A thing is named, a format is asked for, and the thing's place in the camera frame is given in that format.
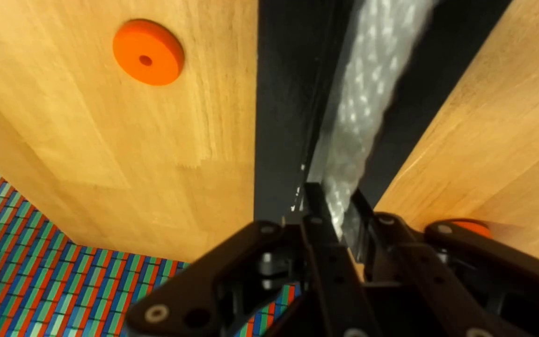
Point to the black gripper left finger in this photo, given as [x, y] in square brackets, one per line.
[220, 286]

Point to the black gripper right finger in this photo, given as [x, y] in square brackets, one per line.
[469, 281]

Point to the long black bar with hole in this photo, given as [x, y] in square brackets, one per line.
[282, 93]

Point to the orange plastic disc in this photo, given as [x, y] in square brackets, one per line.
[149, 50]
[473, 226]

